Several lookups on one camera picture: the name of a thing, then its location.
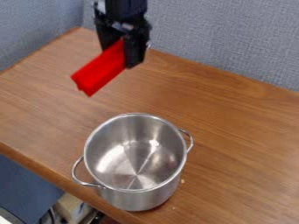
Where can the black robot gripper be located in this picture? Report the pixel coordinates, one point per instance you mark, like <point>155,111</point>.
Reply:
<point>121,18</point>

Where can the red plastic block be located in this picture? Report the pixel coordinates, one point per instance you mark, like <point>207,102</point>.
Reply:
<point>95,75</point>

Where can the stainless steel pot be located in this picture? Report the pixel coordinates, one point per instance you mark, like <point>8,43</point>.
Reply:
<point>133,155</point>

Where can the beige box under table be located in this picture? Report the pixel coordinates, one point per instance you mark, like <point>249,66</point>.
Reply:
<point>72,209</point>

